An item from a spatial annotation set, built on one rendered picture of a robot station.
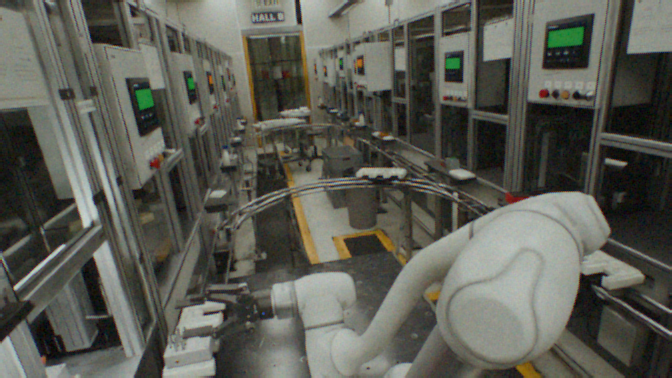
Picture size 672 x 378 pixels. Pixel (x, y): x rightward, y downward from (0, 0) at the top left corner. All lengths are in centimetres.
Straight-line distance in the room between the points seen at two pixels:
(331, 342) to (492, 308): 55
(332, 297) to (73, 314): 81
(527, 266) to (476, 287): 6
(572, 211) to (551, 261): 14
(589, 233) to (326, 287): 59
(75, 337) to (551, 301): 130
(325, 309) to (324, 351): 10
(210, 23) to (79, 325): 821
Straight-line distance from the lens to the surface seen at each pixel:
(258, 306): 98
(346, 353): 92
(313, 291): 96
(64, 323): 144
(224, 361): 159
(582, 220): 62
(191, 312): 156
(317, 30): 926
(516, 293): 45
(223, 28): 918
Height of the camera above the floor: 168
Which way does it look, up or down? 19 degrees down
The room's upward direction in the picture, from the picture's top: 5 degrees counter-clockwise
